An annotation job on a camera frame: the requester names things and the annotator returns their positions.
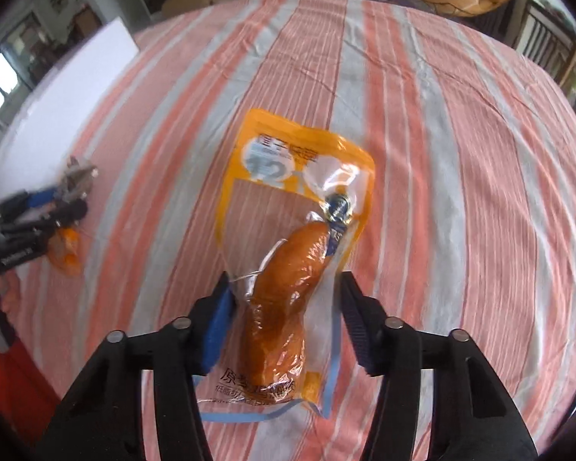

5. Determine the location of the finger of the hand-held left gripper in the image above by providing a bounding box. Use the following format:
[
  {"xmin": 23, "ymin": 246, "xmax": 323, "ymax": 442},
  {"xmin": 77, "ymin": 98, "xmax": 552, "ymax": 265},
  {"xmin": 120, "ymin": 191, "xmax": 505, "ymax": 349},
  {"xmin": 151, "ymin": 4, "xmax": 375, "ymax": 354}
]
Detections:
[
  {"xmin": 14, "ymin": 186, "xmax": 78, "ymax": 209},
  {"xmin": 10, "ymin": 201, "xmax": 89, "ymax": 236}
]

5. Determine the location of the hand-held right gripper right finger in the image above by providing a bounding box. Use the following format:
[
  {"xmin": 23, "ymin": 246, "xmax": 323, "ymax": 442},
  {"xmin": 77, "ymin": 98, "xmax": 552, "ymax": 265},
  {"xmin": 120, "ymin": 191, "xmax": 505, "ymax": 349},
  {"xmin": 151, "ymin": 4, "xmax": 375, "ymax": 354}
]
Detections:
[{"xmin": 338, "ymin": 271, "xmax": 541, "ymax": 461}]

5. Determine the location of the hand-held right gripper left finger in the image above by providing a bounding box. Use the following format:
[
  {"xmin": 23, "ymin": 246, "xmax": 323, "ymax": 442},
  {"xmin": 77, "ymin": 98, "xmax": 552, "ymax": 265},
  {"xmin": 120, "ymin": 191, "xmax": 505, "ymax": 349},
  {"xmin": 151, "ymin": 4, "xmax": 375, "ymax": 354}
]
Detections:
[{"xmin": 36, "ymin": 273, "xmax": 234, "ymax": 461}]

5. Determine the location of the white cardboard box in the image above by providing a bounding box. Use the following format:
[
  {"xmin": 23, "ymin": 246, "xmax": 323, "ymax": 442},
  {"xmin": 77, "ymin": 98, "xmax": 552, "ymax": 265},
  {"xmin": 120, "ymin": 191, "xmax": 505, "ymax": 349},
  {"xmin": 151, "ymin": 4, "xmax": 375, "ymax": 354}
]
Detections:
[{"xmin": 0, "ymin": 16, "xmax": 140, "ymax": 212}]

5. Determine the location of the red cloth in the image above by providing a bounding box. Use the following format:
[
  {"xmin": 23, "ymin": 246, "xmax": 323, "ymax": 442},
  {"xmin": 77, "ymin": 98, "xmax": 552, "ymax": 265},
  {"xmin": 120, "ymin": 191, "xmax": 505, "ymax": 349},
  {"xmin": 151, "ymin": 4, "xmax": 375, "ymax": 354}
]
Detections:
[{"xmin": 0, "ymin": 341, "xmax": 63, "ymax": 443}]

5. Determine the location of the brown cardboard box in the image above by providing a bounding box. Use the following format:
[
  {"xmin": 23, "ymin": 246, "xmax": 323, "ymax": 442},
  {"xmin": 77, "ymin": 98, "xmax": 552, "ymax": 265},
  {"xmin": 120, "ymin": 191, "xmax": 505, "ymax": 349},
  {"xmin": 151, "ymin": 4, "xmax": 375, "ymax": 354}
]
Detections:
[{"xmin": 161, "ymin": 0, "xmax": 219, "ymax": 17}]

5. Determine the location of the dark wooden chair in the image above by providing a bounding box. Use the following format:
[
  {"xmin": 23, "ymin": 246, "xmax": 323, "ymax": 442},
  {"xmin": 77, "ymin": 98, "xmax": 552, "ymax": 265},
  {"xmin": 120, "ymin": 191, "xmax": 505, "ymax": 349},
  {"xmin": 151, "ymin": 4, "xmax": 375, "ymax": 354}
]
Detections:
[{"xmin": 516, "ymin": 0, "xmax": 576, "ymax": 82}]

